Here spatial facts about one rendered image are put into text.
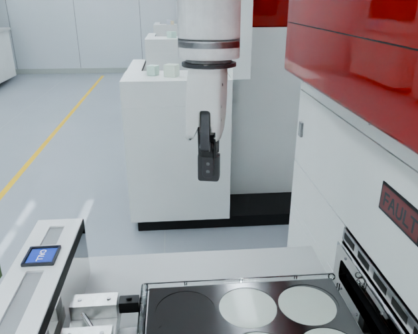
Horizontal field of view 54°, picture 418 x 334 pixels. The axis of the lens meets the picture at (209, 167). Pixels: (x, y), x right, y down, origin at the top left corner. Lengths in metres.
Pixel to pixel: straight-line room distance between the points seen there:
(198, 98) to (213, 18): 0.10
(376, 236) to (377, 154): 0.14
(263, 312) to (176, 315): 0.15
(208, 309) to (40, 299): 0.27
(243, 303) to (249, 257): 0.27
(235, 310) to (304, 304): 0.12
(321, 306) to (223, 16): 0.51
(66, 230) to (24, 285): 0.17
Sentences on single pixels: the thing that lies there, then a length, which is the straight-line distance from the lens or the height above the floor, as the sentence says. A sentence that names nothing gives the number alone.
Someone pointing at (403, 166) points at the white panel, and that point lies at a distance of 0.67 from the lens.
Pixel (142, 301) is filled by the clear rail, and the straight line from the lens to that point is 0.77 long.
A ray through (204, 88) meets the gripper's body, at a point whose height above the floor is 1.29.
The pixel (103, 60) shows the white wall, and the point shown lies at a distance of 8.54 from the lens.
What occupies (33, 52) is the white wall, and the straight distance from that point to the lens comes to 8.81.
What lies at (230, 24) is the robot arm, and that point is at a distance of 0.55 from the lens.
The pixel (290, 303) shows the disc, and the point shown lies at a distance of 0.77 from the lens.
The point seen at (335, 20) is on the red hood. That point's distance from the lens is 0.78.
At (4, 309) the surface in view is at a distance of 0.72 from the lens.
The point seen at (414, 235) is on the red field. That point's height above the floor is 1.09.
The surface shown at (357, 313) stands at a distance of 0.84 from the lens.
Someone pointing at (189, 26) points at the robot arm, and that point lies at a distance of 0.55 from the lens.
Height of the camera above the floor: 1.40
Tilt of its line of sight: 23 degrees down
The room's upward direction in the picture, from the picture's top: straight up
